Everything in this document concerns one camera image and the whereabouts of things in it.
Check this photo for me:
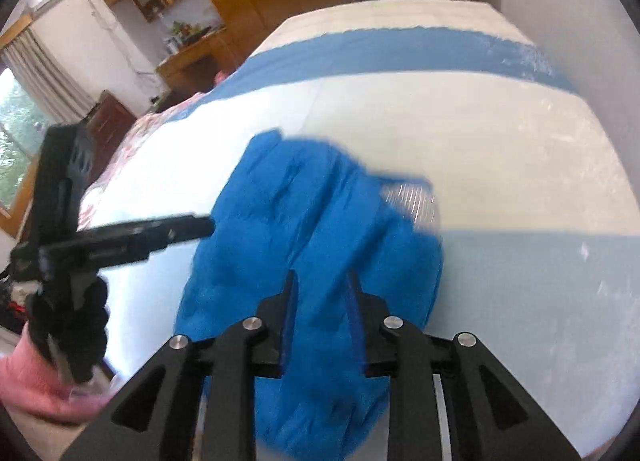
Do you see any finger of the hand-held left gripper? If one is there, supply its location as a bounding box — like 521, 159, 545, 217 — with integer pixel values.
147, 212, 217, 248

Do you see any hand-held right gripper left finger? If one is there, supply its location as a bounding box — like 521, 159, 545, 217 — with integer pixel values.
59, 270, 298, 461

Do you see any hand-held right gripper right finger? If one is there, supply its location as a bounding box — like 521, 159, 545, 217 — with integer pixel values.
348, 270, 582, 461

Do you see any blue jacket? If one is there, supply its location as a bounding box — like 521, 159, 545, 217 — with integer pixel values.
172, 128, 447, 461

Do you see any person's left forearm pink sleeve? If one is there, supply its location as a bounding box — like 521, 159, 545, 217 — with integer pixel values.
0, 325, 118, 426

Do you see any person's left hand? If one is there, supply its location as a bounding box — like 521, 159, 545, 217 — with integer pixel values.
24, 275, 112, 383

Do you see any window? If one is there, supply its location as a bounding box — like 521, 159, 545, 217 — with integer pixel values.
0, 68, 57, 208

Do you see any dark wooden chair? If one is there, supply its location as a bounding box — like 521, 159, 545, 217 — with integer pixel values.
81, 88, 139, 183

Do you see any pink floral quilt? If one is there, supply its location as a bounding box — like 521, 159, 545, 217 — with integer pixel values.
75, 90, 203, 234

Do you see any striped curtain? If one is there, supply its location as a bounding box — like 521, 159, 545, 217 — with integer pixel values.
0, 26, 97, 125

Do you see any wooden desk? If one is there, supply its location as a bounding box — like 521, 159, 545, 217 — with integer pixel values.
154, 28, 237, 98

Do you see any white and blue striped bed sheet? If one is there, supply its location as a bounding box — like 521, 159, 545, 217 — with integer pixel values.
75, 0, 632, 461

